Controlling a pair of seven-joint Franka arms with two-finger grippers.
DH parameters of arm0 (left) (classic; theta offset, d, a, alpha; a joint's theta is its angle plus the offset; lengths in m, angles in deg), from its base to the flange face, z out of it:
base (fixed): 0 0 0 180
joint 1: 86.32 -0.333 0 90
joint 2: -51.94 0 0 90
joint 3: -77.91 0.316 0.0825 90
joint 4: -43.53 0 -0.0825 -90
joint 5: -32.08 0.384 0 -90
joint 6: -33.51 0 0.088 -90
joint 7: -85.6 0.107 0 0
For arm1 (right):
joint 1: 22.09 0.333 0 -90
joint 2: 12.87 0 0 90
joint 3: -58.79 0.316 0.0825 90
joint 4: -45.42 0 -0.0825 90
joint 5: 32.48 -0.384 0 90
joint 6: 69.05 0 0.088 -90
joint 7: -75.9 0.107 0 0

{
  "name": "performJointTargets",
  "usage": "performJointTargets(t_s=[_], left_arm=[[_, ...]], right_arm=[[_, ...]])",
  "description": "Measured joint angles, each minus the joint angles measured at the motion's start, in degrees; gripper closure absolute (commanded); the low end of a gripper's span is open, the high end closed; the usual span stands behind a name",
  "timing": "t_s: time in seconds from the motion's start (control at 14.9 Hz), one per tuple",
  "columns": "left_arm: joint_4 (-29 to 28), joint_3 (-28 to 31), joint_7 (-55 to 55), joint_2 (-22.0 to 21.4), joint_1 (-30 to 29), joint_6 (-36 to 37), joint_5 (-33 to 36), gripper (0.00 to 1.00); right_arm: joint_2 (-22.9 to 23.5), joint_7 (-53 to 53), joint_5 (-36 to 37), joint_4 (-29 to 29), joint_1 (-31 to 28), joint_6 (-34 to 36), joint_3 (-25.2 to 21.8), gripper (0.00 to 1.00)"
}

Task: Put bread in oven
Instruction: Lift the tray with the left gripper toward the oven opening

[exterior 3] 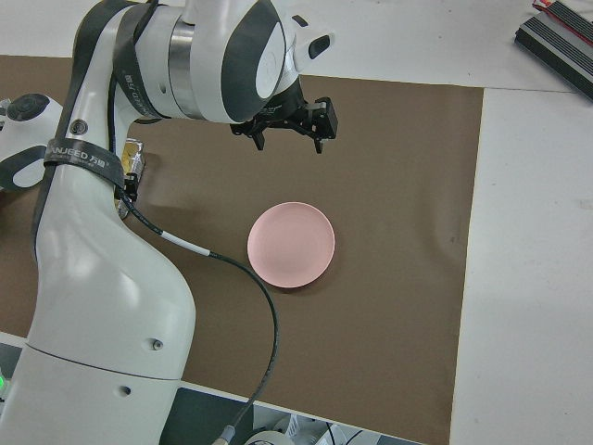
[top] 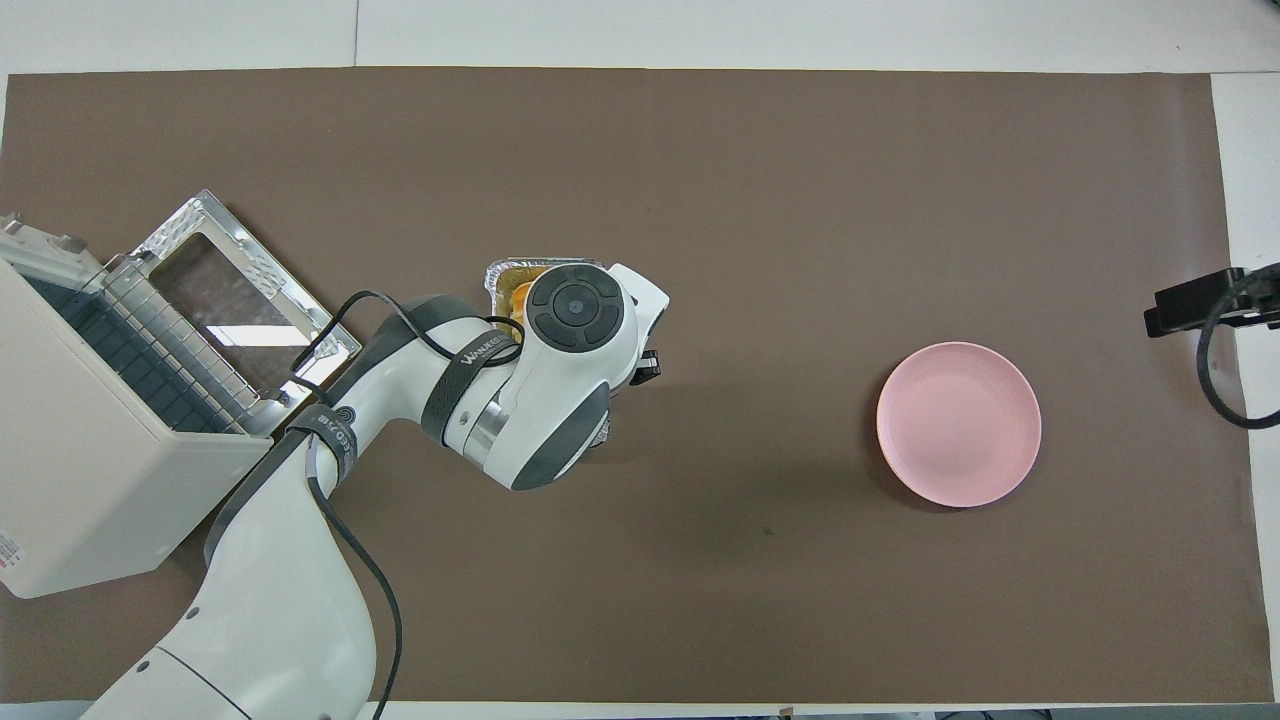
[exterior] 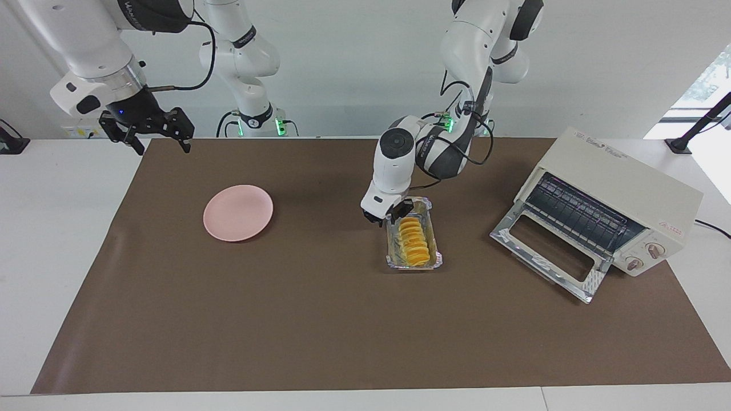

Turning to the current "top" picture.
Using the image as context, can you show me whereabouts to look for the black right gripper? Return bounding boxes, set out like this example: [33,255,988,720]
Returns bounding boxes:
[1145,262,1280,339]

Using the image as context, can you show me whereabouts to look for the yellow sliced bread loaf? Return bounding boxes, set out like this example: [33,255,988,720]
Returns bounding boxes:
[498,268,541,326]

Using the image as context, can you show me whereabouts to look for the aluminium foil tray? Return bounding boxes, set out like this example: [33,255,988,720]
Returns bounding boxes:
[485,257,613,451]

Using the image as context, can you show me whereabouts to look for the glass oven door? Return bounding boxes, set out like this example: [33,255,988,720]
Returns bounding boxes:
[130,190,363,441]

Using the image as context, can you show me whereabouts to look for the cream toaster oven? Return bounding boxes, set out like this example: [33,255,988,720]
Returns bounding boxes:
[0,190,363,599]

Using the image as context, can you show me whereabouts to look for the brown table mat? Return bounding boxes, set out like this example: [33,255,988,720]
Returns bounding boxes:
[0,68,1276,704]

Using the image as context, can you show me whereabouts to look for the pink round plate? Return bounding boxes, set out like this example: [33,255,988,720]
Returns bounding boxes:
[877,342,1043,508]

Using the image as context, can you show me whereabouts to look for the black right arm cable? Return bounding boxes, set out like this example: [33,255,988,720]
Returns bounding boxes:
[1197,265,1280,431]

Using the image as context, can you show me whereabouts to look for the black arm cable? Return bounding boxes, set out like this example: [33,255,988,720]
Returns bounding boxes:
[288,290,526,720]
[1197,265,1280,431]

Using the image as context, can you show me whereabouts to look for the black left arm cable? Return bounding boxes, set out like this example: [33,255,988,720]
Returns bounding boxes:
[288,290,526,720]

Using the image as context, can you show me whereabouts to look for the metal wire oven rack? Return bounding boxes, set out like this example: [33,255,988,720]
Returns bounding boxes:
[100,265,253,437]

